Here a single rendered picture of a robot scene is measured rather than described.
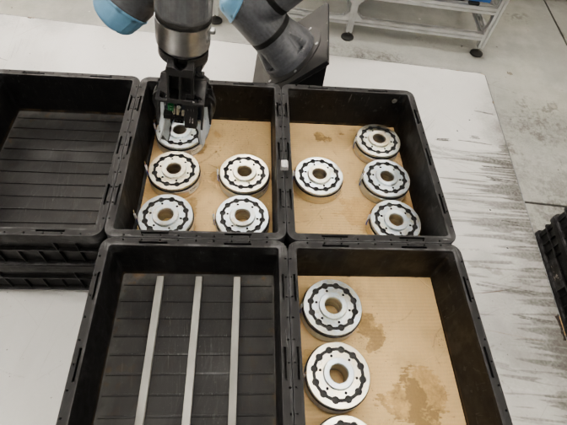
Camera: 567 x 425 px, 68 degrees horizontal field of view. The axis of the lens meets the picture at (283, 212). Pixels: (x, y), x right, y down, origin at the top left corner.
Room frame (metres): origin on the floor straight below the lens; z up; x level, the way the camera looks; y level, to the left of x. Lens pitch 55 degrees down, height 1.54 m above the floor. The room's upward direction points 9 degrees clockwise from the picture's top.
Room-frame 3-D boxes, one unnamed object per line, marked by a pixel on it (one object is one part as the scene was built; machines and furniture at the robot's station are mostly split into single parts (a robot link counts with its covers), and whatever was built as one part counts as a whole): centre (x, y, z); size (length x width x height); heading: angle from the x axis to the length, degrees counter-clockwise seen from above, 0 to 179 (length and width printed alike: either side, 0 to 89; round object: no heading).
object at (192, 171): (0.53, 0.23, 0.86); 0.10 x 0.10 x 0.01
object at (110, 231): (0.54, 0.17, 0.92); 0.40 x 0.30 x 0.02; 9
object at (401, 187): (0.60, -0.20, 0.86); 0.10 x 0.10 x 0.01
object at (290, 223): (0.59, -0.13, 0.92); 0.40 x 0.30 x 0.02; 9
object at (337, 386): (0.18, -0.12, 0.86); 0.05 x 0.05 x 0.01
